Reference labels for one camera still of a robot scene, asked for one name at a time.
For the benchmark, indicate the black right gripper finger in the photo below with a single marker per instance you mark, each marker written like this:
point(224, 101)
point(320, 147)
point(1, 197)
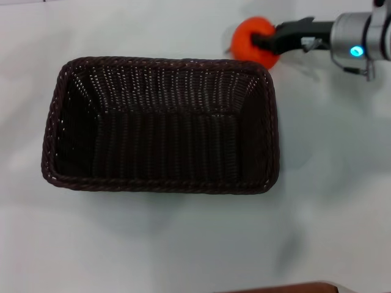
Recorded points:
point(264, 41)

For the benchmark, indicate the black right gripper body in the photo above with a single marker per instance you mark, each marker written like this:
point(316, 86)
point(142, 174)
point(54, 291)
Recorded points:
point(301, 35)

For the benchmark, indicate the orange plastic pear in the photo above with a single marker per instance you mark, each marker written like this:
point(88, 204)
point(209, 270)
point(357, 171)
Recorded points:
point(241, 39)

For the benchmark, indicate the dark brown woven basket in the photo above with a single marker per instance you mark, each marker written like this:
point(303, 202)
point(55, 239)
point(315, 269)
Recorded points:
point(165, 137)

